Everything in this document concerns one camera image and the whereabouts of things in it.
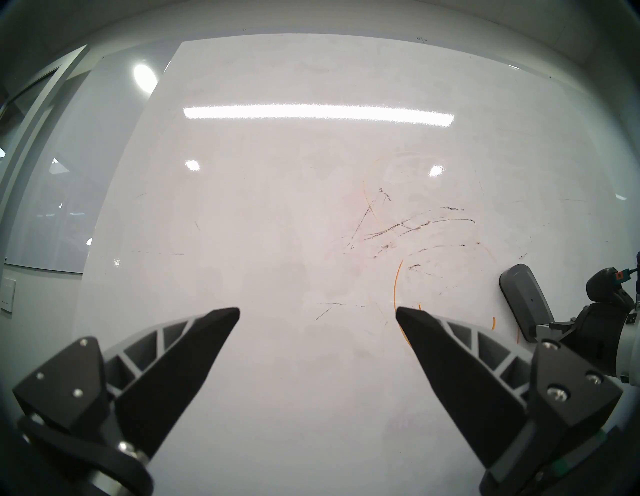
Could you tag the dark grey whiteboard eraser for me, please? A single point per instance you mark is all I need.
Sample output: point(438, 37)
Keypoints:
point(527, 300)

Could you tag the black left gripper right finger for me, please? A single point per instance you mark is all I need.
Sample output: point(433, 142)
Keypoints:
point(475, 390)

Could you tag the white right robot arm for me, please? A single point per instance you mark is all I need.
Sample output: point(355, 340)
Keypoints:
point(631, 350)

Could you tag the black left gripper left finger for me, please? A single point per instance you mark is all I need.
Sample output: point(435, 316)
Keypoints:
point(165, 370)

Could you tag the large white whiteboard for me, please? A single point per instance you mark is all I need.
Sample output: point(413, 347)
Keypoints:
point(275, 200)

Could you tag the white wall light switch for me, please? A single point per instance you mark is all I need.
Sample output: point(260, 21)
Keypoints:
point(6, 295)

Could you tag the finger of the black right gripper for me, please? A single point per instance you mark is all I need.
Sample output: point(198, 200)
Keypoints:
point(543, 333)

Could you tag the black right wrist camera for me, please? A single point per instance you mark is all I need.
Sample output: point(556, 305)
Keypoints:
point(607, 285)

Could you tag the wall glass board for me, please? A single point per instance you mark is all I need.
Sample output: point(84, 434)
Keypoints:
point(75, 175)

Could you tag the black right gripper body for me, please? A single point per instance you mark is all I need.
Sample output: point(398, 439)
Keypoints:
point(597, 330)

